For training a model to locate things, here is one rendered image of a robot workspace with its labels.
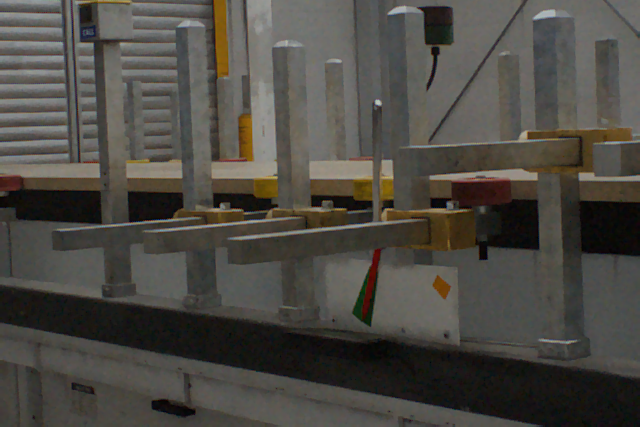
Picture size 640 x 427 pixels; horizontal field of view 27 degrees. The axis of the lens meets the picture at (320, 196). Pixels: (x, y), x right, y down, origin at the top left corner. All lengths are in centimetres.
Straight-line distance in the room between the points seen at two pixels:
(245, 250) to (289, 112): 45
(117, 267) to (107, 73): 34
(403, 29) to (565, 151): 33
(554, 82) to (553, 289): 24
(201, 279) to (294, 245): 59
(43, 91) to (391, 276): 872
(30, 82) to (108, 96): 802
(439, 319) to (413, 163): 40
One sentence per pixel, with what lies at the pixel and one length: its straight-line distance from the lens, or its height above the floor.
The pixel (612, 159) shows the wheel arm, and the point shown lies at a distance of 119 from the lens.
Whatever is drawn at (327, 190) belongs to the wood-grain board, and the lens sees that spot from 216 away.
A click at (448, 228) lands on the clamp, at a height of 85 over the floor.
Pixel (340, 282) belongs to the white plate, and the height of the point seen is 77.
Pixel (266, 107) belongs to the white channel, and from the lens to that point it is 357.
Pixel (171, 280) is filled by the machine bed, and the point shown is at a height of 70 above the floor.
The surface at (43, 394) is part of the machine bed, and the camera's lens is 320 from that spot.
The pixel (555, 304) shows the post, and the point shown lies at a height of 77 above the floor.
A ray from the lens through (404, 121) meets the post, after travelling 174.
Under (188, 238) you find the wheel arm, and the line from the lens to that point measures 177.
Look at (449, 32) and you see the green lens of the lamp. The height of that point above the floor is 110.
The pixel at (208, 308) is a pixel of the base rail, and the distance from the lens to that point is 214.
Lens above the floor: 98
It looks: 3 degrees down
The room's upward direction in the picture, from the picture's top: 2 degrees counter-clockwise
